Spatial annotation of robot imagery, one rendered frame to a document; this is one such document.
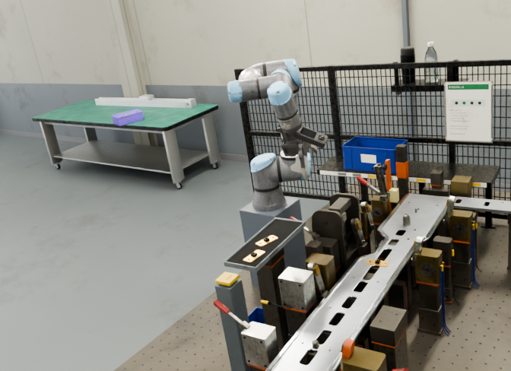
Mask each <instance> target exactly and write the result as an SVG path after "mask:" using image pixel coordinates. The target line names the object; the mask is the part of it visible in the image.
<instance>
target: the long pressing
mask: <svg viewBox="0 0 511 371"><path fill-rule="evenodd" d="M448 198H449V197H446V196H438V195H422V194H413V193H408V194H406V195H405V196H404V197H403V198H402V200H401V201H400V202H399V203H398V204H397V205H396V206H395V208H394V209H393V210H392V212H391V213H390V214H389V216H388V217H387V218H386V219H385V220H384V221H383V222H382V223H381V225H380V226H379V227H378V229H377V231H378V234H379V235H380V236H381V237H382V238H383V239H384V240H383V241H382V243H381V244H380V245H379V247H378V248H377V250H376V251H375V252H374V253H372V254H369V255H364V256H361V257H358V258H356V259H355V260H354V261H353V262H352V264H351V265H350V266H349V268H348V269H347V270H346V271H345V273H343V275H342V276H341V277H340V278H339V280H338V281H337V282H336V283H335V285H334V286H333V287H332V289H331V290H330V291H329V292H328V293H327V294H326V295H325V297H324V298H323V299H322V301H321V302H320V303H319V305H318V306H317V307H316V308H315V309H314V310H313V312H312V313H311V314H310V315H309V317H308V318H307V319H306V321H305V322H304V323H303V324H302V325H301V326H300V327H299V329H298V330H297V331H296V333H295V334H294V335H293V336H292V338H291V339H290V340H289V341H288V342H287V343H286V344H285V346H284V347H283V348H282V350H281V351H280V352H279V354H278V355H277V356H276V357H275V358H274V359H273V361H272V362H271V363H270V364H269V365H268V367H267V368H266V370H265V371H336V369H337V368H338V366H339V364H340V363H341V357H342V353H341V346H342V344H343V343H344V341H346V339H347V338H350V339H351V340H353V341H356V339H357V337H358V336H359V334H360V333H361V332H362V330H363V328H364V327H365V325H366V324H367V323H368V321H369V320H370V318H371V316H372V315H373V313H374V312H375V311H376V309H377V307H378V306H379V304H380V303H381V302H382V300H383V298H384V297H385V295H386V294H387V292H388V291H389V289H390V287H391V286H392V285H393V283H394V282H395V280H396V278H397V277H398V276H399V274H400V273H401V271H402V269H403V268H404V266H405V265H406V264H407V262H408V260H409V259H410V257H411V256H412V255H413V253H414V247H413V245H414V240H415V239H416V238H417V237H418V236H421V237H423V238H424V242H426V241H428V240H429V239H430V238H431V236H432V235H433V233H434V232H435V230H436V228H437V227H438V226H439V224H440V222H441V221H442V219H443V218H444V216H445V215H446V209H447V206H446V202H447V199H448ZM409 202H410V203H409ZM437 205H439V206H437ZM415 208H416V209H417V208H419V210H417V213H415ZM404 214H408V215H409V216H410V218H411V225H410V226H403V220H402V218H403V216H404ZM399 230H403V231H405V233H404V235H403V236H398V235H396V234H397V232H398V231H399ZM393 239H396V240H398V243H397V244H396V245H395V246H390V245H389V244H390V242H391V241H392V240H393ZM385 249H390V250H392V251H391V252H390V253H389V255H388V256H387V258H386V260H385V261H386V262H390V263H389V265H388V267H381V266H377V267H379V269H378V270H377V272H376V273H375V274H374V275H373V277H372V278H371V280H364V279H363V278H364V277H365V275H366V274H367V272H368V271H369V270H370V269H371V268H372V267H373V266H376V265H367V261H368V260H369V259H370V258H371V259H375V260H377V259H378V258H379V257H380V256H381V254H382V253H383V251H384V250H385ZM377 281H379V282H377ZM360 282H364V283H367V285H366V286H365V288H364V289H363V291H362V292H361V293H357V292H354V290H355V288H356V287H357V285H358V284H359V283H360ZM349 297H354V298H357V299H356V300H355V301H354V303H353V304H352V306H351V307H350V308H349V309H346V308H342V306H343V305H344V303H345V302H346V300H347V299H348V298H349ZM329 307H331V309H330V308H329ZM337 313H341V314H344V317H343V318H342V320H341V321H340V322H339V323H338V325H330V324H329V323H330V321H331V320H332V319H333V318H334V317H335V315H336V314H337ZM324 331H330V332H331V334H330V336H329V337H328V339H327V340H326V341H325V343H324V344H319V345H320V346H319V348H318V349H313V348H312V347H313V344H312V342H313V340H317V339H318V338H319V336H320V335H321V333H323V332H324ZM302 343H303V344H302ZM309 350H315V351H317V354H316V355H315V356H314V358H313V359H312V360H311V362H310V363H309V364H308V365H303V364H301V363H300V361H301V360H302V359H303V358H304V357H305V355H306V354H307V352H308V351H309ZM329 350H331V351H329Z"/></svg>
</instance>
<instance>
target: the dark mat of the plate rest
mask: <svg viewBox="0 0 511 371"><path fill-rule="evenodd" d="M301 224H302V223H300V222H294V221H288V220H277V219H276V220H274V221H273V222H272V223H271V224H269V225H268V226H267V227H266V228H265V229H264V230H263V231H262V232H261V233H259V234H258V235H257V236H256V237H255V238H253V239H252V240H251V241H250V242H249V243H247V244H246V245H245V246H244V247H243V248H242V249H241V250H240V251H238V252H237V253H236V254H235V255H234V256H232V257H231V258H230V259H229V260H228V261H227V262H232V263H237V264H241V265H248V266H252V267H256V266H257V265H258V264H259V263H260V262H261V261H263V260H264V259H265V258H266V257H267V256H268V255H269V254H270V253H271V252H272V251H273V250H274V249H276V248H277V247H278V246H279V245H280V244H281V243H282V242H283V241H284V240H285V239H286V238H288V237H289V235H291V234H292V232H294V231H295V229H297V228H298V227H299V226H300V225H301ZM271 235H273V236H276V237H277V238H278V239H276V240H275V241H273V242H271V243H269V244H267V245H265V246H262V247H260V246H257V245H256V243H257V242H259V241H261V240H263V239H264V238H265V237H269V236H271ZM258 249H259V250H262V251H265V253H264V254H263V255H261V256H260V257H258V258H257V259H256V260H254V261H253V262H251V263H249V262H245V261H243V259H244V258H246V257H247V256H249V255H251V253H253V252H254V251H256V250H258Z"/></svg>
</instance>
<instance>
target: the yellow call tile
mask: <svg viewBox="0 0 511 371"><path fill-rule="evenodd" d="M239 277H240V276H239V275H238V274H233V273H229V272H224V273H223V274H222V275H221V276H220V277H219V278H218V279H216V280H215V283H216V284H223V285H227V286H230V285H231V284H233V283H234V282H235V281H236V280H237V279H238V278H239Z"/></svg>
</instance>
